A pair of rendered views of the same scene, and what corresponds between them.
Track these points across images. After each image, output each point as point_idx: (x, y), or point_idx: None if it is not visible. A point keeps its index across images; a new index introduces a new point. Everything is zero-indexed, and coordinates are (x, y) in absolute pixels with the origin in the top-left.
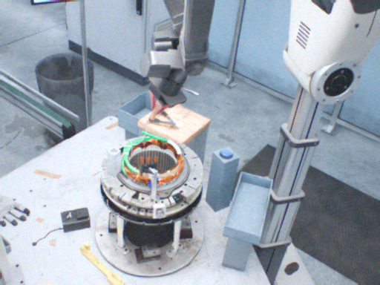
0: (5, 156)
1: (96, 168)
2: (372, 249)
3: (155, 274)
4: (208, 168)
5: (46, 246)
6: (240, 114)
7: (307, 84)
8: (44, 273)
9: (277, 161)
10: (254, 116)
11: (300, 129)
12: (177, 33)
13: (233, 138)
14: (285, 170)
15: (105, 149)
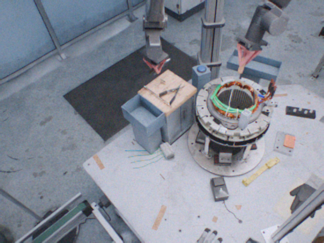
0: None
1: (156, 176)
2: (167, 67)
3: (264, 139)
4: (74, 138)
5: (241, 212)
6: (22, 105)
7: None
8: (267, 211)
9: (211, 45)
10: (29, 96)
11: (222, 13)
12: (154, 30)
13: (48, 116)
14: (220, 43)
15: (131, 169)
